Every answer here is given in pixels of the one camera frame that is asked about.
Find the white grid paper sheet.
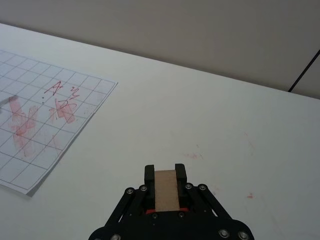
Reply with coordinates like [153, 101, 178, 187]
[0, 49, 119, 198]

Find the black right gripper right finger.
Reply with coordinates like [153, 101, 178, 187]
[174, 163, 234, 221]

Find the thin black cable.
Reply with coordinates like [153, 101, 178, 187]
[287, 48, 320, 94]

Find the brown cardboard block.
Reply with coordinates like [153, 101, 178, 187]
[154, 169, 182, 212]

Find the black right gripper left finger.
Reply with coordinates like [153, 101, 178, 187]
[105, 164, 156, 225]

